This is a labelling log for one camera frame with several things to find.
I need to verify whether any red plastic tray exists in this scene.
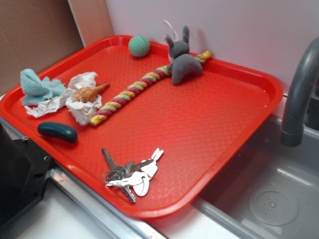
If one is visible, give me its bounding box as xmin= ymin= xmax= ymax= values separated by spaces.
xmin=0 ymin=35 xmax=285 ymax=220

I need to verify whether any multicolor twisted rope toy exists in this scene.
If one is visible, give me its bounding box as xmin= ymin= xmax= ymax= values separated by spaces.
xmin=90 ymin=51 xmax=212 ymax=126

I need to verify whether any light blue cloth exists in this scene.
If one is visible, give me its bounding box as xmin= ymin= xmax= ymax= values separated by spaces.
xmin=20 ymin=69 xmax=66 ymax=106

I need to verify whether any green textured ball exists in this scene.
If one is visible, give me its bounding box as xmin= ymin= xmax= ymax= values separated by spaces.
xmin=128 ymin=35 xmax=151 ymax=57

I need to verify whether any crumpled white paper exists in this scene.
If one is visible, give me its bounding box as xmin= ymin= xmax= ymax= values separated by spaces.
xmin=23 ymin=72 xmax=102 ymax=125

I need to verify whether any brown cardboard panel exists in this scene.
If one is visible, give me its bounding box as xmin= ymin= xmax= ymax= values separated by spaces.
xmin=0 ymin=0 xmax=114 ymax=95

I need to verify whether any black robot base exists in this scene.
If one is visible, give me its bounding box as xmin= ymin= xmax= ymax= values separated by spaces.
xmin=0 ymin=126 xmax=52 ymax=229

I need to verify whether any dark green toy cucumber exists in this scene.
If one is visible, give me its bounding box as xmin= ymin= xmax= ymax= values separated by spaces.
xmin=37 ymin=121 xmax=78 ymax=143

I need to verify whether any white bunny keychain tag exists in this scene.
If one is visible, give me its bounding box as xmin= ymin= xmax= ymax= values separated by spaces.
xmin=106 ymin=147 xmax=164 ymax=197

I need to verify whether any bunch of silver keys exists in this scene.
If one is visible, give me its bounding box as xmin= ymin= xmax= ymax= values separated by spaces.
xmin=100 ymin=147 xmax=155 ymax=204

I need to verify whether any gray toy faucet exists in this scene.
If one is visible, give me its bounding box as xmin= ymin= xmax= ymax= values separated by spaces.
xmin=280 ymin=38 xmax=319 ymax=147

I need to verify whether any gray plush bunny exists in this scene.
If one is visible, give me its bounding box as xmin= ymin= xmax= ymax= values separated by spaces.
xmin=163 ymin=20 xmax=203 ymax=85

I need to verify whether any brown spiral seashell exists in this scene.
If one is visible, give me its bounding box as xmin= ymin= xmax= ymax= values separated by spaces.
xmin=72 ymin=83 xmax=110 ymax=103

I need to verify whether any gray plastic sink basin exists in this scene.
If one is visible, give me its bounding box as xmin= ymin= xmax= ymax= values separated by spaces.
xmin=193 ymin=116 xmax=319 ymax=239

